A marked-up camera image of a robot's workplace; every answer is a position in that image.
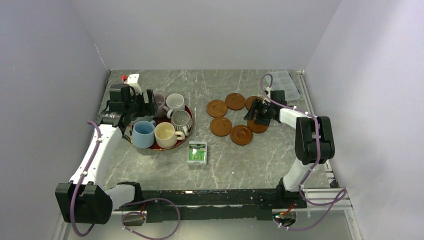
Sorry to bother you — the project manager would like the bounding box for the clear plastic organizer box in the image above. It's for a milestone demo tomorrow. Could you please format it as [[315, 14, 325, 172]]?
[[264, 70, 301, 101]]

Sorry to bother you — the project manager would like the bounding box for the white ceramic mug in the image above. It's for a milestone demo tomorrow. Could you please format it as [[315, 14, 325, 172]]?
[[163, 93, 185, 119]]

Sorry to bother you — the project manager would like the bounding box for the grey-green ceramic mug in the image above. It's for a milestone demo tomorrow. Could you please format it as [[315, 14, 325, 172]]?
[[131, 115, 155, 125]]

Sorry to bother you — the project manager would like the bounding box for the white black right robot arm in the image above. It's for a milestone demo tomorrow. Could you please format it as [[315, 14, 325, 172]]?
[[130, 87, 335, 208]]

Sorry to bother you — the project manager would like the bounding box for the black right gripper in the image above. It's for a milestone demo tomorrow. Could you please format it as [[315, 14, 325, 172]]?
[[243, 98, 274, 126]]

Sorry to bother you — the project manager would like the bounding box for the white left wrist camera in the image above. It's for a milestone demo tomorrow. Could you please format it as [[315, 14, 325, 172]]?
[[120, 73, 142, 94]]

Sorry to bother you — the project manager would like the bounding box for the light blue ceramic mug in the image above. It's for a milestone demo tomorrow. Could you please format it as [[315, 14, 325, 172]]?
[[132, 120, 156, 149]]

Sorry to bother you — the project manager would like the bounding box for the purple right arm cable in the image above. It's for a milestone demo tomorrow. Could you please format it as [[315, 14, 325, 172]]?
[[260, 73, 348, 232]]

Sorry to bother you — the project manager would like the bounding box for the aluminium frame rail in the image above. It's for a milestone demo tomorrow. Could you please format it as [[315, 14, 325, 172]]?
[[296, 70, 362, 240]]

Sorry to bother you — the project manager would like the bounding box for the dark red round tray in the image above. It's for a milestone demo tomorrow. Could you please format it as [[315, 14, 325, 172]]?
[[130, 105, 194, 151]]

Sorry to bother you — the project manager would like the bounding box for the brown wooden coaster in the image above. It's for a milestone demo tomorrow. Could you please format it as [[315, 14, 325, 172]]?
[[230, 124, 253, 146], [209, 116, 233, 137], [225, 92, 246, 111], [247, 120, 269, 134], [245, 96, 263, 111], [206, 99, 228, 118]]

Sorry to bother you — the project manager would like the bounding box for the grey ribbed ceramic cup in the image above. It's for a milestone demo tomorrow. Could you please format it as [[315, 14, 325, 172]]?
[[171, 110, 193, 136]]

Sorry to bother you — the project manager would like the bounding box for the cream ribbed ceramic mug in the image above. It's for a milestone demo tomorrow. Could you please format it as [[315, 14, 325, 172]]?
[[154, 122, 186, 149]]

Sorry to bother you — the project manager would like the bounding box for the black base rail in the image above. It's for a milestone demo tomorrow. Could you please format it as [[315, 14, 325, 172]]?
[[119, 185, 307, 223]]

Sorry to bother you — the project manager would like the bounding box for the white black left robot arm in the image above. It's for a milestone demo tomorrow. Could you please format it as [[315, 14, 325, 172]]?
[[55, 83, 157, 225]]

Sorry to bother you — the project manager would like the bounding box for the green label plastic box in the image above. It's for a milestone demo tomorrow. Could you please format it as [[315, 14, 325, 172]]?
[[187, 141, 208, 167]]

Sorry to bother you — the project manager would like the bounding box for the mauve ceramic mug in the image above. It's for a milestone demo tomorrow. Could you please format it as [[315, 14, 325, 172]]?
[[154, 93, 166, 118]]

